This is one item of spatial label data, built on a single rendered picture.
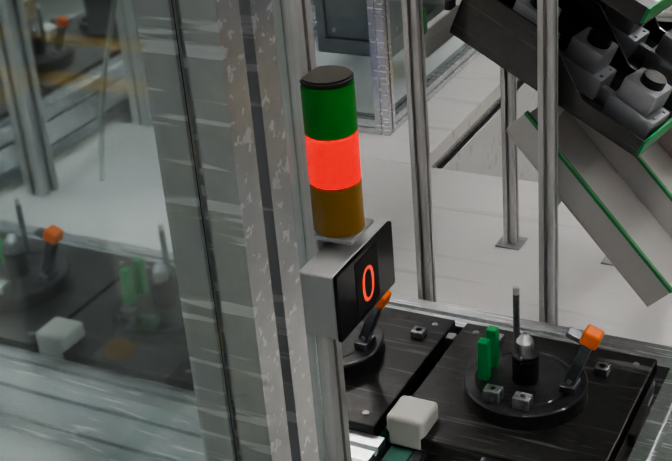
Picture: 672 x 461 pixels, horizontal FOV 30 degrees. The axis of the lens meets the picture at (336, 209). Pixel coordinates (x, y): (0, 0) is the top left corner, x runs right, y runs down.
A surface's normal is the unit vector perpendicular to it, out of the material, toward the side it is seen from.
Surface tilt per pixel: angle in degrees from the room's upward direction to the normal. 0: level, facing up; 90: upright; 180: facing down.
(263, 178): 90
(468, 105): 0
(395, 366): 0
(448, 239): 0
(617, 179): 45
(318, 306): 90
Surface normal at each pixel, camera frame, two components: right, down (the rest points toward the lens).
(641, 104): -0.66, 0.35
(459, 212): -0.07, -0.89
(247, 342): -0.45, 0.43
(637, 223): 0.50, -0.48
